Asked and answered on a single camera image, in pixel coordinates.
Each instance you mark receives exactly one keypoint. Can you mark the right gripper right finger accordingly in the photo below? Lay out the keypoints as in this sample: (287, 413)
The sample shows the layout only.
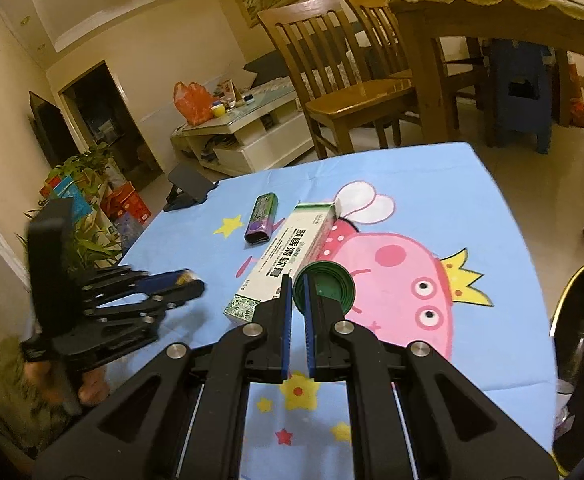
(412, 414)

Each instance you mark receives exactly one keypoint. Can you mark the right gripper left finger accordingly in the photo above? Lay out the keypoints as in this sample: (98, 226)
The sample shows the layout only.
(182, 416)

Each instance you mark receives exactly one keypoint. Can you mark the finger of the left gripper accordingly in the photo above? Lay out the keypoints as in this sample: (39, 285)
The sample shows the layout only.
(175, 287)

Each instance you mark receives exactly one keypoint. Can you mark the green purple gum container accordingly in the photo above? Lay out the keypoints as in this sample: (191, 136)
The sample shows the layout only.
(262, 219)

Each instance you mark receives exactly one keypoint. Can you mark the green round lid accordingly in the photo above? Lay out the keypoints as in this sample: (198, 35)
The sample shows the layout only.
(331, 281)

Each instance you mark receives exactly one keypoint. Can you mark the white green medicine box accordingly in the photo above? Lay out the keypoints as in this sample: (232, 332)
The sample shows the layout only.
(299, 241)

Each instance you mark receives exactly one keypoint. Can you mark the black gold trash bin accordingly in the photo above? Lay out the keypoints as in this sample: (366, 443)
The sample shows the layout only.
(581, 359)

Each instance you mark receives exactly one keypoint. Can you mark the person left hand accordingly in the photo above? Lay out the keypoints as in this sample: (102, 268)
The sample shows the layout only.
(56, 385)

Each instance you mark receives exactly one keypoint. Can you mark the green potted plant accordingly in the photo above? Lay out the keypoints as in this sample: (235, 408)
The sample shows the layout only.
(82, 178)

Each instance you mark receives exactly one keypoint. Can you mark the red gift box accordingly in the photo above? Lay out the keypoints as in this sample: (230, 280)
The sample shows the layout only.
(125, 200)

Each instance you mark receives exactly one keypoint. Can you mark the black phone stand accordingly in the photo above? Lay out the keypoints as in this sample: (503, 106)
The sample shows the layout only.
(188, 188)

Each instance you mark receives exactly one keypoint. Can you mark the blue cartoon tablecloth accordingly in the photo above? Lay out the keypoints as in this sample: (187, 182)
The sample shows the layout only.
(429, 241)

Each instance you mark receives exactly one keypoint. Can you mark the black television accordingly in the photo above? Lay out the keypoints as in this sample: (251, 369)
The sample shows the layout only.
(51, 131)

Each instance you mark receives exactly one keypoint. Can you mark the yellow cup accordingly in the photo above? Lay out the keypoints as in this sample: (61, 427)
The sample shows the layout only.
(218, 110)

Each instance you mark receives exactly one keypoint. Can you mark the orange plastic bag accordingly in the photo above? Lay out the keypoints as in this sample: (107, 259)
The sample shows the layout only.
(194, 103)

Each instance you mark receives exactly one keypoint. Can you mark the white coffee table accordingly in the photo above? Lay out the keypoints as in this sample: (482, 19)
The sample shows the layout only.
(268, 132)

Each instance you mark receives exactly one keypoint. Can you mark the dark sofa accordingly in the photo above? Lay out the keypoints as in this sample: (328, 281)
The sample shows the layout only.
(265, 65)

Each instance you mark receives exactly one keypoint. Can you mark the near wooden chair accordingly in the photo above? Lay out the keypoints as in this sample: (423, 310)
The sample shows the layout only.
(332, 81)

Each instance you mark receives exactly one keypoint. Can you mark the wooden chair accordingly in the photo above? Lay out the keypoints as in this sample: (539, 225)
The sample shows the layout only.
(381, 27)
(332, 81)

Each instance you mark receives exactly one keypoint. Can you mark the blue plastic stool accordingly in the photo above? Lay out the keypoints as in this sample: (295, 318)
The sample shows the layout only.
(521, 91)

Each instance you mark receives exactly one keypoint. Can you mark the far wooden chair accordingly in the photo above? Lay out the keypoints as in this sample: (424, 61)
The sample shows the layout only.
(381, 27)

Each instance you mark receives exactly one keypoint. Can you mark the wooden dining table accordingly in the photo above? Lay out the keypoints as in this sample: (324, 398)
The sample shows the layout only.
(511, 35)

